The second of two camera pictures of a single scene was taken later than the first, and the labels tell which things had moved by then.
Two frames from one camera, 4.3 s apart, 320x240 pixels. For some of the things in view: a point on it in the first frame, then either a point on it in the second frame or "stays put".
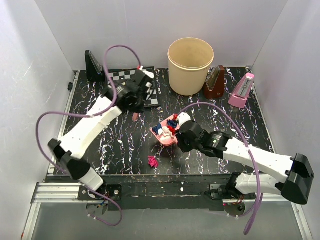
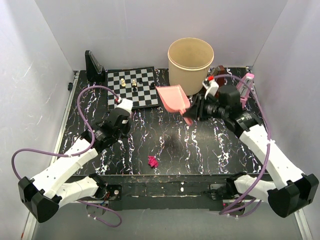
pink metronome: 239,96 stays put
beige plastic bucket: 189,59 stays put
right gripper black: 180,144 → 198,111
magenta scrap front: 152,161 stays put
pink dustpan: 170,140 → 174,99
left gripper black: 138,109 → 126,131
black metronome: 95,72 stays put
